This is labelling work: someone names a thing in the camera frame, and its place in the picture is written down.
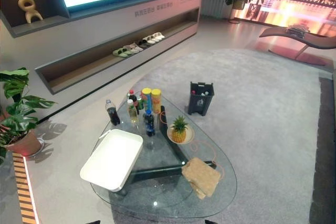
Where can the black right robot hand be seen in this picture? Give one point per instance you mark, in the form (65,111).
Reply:
(210,222)

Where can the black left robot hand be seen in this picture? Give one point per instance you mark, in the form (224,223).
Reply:
(92,222)

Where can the tan cloth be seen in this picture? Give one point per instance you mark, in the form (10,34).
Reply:
(202,176)

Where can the white rectangular basket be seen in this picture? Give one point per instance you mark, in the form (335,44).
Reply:
(113,155)

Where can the oval glass coffee table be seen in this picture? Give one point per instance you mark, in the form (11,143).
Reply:
(168,190)

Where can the striped wooden slat bench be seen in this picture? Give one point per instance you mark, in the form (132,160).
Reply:
(25,192)

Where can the round cream plate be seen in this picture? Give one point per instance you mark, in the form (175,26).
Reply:
(189,132)

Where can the pineapple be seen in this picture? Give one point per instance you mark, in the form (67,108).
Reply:
(179,131)

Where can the large grey rug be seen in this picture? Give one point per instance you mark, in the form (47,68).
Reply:
(249,119)

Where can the dark cola bottle white cap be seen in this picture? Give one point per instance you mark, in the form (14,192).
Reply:
(113,113)

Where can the blue label cola bottle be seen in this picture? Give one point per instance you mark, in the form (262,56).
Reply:
(149,125)

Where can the yellow drink bottle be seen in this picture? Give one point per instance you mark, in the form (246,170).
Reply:
(132,113)

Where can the dark trash bin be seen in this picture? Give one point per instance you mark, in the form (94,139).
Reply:
(200,99)

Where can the potted monstera terracotta pot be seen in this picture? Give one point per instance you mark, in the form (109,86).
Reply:
(18,121)

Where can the green soda can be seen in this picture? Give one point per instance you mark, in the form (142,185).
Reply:
(140,103)

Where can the red cap dark bottle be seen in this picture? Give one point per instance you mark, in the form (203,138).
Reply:
(133,98)

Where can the yellow blue chips can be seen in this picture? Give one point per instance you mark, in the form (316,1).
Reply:
(147,99)

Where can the green slippers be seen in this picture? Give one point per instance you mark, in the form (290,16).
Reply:
(123,51)

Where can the grey white slippers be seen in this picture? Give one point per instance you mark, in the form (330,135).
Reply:
(134,48)

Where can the black slippers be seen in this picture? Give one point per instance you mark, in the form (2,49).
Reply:
(143,42)

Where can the brown curved lounge chair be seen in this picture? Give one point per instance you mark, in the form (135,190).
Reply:
(296,40)

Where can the folded item on chair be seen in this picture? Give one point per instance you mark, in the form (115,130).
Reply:
(296,30)

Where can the cream abstract sculpture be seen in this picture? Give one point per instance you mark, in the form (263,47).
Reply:
(28,9)

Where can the grey wall cabinet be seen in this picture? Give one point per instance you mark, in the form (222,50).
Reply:
(105,32)

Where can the illuminated city wall display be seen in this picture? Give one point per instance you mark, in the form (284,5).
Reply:
(291,1)

